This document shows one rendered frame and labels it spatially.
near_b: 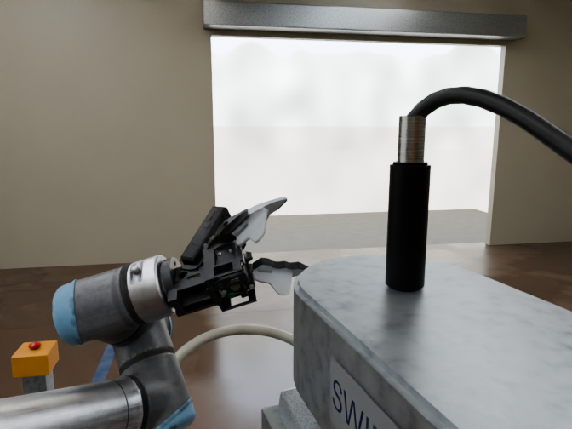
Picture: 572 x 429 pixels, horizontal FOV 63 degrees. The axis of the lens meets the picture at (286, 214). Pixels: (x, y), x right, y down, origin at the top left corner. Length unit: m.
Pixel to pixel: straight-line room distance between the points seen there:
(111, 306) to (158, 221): 6.10
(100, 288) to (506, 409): 0.53
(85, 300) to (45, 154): 6.26
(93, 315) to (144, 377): 0.13
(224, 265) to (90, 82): 6.23
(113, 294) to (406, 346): 0.43
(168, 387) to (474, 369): 0.51
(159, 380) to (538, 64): 8.05
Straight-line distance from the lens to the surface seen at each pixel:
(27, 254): 7.22
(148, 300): 0.67
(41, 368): 1.92
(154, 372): 0.77
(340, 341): 0.40
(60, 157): 6.88
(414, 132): 0.47
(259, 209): 0.63
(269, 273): 0.71
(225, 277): 0.63
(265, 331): 1.41
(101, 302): 0.69
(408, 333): 0.40
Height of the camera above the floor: 1.85
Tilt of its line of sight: 10 degrees down
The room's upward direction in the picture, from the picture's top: straight up
